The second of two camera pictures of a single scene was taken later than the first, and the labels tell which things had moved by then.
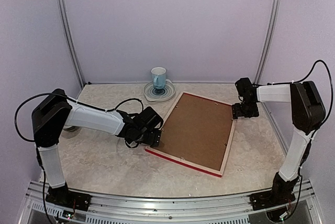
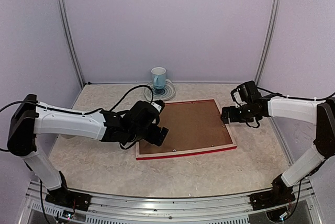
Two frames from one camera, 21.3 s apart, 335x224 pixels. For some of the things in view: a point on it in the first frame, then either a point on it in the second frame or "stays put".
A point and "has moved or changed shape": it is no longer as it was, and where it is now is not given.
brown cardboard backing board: [197, 130] has moved or changed shape
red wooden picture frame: [197, 132] has moved or changed shape
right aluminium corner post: [272, 25] stays put
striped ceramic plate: [153, 94] stays put
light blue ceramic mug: [159, 77] stays put
